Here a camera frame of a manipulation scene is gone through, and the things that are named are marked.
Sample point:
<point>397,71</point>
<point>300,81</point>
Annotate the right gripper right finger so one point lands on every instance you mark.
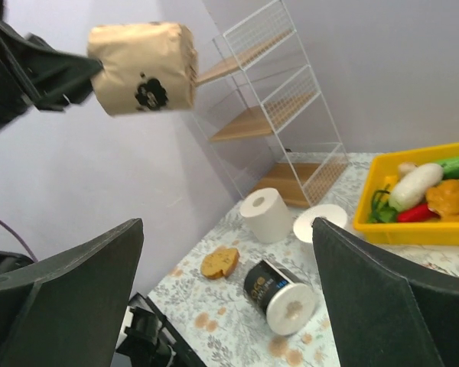
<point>384,309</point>

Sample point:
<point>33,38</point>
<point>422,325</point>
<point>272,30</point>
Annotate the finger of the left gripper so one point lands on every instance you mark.
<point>45,58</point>
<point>75,88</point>

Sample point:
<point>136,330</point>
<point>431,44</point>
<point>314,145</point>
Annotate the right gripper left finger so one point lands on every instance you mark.
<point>67,310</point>

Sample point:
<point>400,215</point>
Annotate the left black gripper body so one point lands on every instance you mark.
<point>39,89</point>

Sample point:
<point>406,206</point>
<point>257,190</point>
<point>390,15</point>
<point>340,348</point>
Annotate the brown paper roll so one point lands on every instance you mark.
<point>147,67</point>

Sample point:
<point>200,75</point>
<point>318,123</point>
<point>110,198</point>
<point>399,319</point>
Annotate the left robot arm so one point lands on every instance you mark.
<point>11,104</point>

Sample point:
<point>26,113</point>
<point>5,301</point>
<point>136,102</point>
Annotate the black wrapped roll left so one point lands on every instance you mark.
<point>286,302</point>

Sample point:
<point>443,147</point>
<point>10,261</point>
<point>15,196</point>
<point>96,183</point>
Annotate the yellow plastic bin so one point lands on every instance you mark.
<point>382,174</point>

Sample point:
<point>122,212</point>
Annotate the green herb sprig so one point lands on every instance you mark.
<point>380,210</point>

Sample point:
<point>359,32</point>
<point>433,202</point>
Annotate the red chili pepper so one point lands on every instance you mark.
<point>419,213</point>

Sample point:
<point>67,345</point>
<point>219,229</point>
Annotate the white toilet paper roll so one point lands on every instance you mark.
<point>303,225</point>
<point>267,216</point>

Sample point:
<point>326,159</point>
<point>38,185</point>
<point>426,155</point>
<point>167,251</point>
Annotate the white radish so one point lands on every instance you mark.
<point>411,189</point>

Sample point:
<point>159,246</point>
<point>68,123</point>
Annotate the orange yellow pepper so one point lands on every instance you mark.
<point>444,200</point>

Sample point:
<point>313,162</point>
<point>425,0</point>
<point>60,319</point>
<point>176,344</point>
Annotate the small mushroom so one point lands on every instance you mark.
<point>405,168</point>

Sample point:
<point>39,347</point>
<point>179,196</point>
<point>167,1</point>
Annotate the green cucumber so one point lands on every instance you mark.
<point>450,168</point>

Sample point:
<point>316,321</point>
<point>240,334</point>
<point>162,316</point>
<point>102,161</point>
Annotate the toast bread slice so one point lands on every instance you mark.
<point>220,264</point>

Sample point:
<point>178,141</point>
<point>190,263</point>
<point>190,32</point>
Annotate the white wire wooden shelf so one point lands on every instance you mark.
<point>261,107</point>

